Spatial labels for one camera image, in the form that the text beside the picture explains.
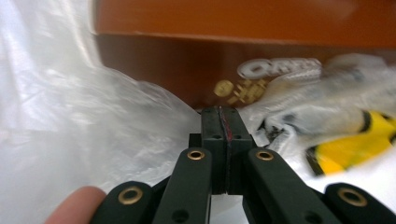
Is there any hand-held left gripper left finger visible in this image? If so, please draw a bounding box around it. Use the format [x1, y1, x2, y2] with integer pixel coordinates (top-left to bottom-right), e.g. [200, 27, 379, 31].
[189, 106, 229, 195]

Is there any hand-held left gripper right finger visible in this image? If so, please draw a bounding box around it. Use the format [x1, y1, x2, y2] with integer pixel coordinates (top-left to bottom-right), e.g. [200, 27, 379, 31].
[219, 106, 254, 195]

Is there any clear plastic bag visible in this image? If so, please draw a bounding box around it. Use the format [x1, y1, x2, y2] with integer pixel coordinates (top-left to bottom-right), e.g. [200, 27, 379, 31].
[0, 0, 396, 224]

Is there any brown box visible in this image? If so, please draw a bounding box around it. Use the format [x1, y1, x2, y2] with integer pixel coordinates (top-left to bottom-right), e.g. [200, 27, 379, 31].
[92, 0, 396, 110]

